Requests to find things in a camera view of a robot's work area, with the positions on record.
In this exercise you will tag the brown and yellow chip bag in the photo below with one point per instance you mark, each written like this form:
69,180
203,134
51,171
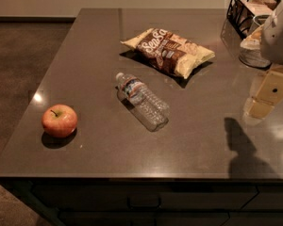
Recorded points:
168,52

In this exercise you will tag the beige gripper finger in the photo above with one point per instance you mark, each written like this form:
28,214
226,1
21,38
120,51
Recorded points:
265,93

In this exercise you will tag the clear glass cup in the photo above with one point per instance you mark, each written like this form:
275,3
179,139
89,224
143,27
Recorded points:
250,53

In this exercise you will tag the clear plastic water bottle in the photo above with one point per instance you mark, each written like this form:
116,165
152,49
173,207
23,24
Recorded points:
142,102

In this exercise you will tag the dark cabinet drawer handle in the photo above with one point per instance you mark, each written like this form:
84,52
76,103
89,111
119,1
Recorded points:
144,202

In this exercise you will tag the red apple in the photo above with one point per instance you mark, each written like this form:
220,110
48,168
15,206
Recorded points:
59,121

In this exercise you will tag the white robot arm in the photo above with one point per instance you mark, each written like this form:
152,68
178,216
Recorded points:
268,38

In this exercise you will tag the black wire basket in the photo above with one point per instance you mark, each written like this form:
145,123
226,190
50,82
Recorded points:
240,13

